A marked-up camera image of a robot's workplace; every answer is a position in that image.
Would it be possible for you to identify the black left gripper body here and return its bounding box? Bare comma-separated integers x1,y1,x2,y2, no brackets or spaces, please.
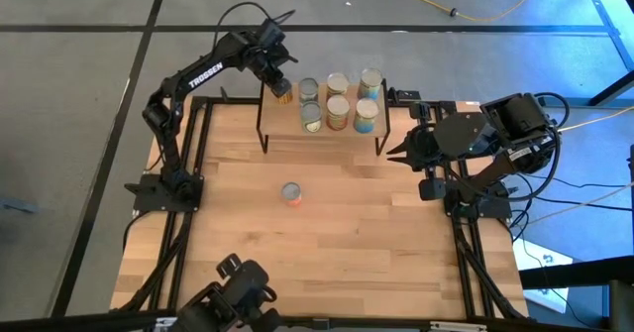
247,39,298,83

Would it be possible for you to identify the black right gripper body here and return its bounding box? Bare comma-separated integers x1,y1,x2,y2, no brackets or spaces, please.
408,126,445,172

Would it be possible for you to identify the grey label can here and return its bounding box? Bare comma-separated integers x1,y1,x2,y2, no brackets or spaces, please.
298,76,321,106

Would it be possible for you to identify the pink green label can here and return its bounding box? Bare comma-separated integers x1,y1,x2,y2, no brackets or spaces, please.
300,100,324,134

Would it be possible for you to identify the tan can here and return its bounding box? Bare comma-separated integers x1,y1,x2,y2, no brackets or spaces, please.
326,71,351,98

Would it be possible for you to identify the blue yellow gradient can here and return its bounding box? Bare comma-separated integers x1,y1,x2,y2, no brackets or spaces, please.
358,67,385,101
353,97,381,135

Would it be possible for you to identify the orange green beans can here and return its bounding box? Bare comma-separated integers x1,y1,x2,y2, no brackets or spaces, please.
325,93,352,132

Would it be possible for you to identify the red orange label can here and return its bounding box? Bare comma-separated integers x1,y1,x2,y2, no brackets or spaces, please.
280,181,303,208

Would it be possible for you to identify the white paper sheet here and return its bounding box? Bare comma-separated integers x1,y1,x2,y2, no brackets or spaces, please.
512,237,575,314

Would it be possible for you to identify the blue floor tape piece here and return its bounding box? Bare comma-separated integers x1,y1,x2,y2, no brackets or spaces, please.
0,195,40,215

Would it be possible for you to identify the long black rig beam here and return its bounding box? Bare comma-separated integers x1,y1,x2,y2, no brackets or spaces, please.
0,309,634,332

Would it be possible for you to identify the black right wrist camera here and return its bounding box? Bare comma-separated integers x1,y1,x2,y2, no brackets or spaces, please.
418,176,447,203

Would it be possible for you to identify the black aluminium table frame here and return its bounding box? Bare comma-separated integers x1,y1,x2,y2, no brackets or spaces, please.
111,93,530,322

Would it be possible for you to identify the wooden shelf black frame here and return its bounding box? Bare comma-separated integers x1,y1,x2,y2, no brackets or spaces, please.
256,75,392,158

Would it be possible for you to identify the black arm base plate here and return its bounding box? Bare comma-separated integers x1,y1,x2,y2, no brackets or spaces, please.
440,178,514,220
124,171,205,213

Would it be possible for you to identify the black floor cable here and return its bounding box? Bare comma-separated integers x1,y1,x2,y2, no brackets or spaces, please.
530,193,634,212

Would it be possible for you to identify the silver mounting bracket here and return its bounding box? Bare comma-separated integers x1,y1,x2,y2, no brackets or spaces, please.
429,320,487,332

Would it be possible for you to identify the yellow cable with plug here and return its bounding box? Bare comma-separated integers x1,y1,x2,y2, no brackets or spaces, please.
562,104,634,134

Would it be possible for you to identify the beige floor cable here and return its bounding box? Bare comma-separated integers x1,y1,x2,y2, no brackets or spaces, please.
527,181,634,226

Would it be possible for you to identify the grey rig post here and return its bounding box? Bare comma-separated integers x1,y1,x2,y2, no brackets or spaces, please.
607,279,634,332

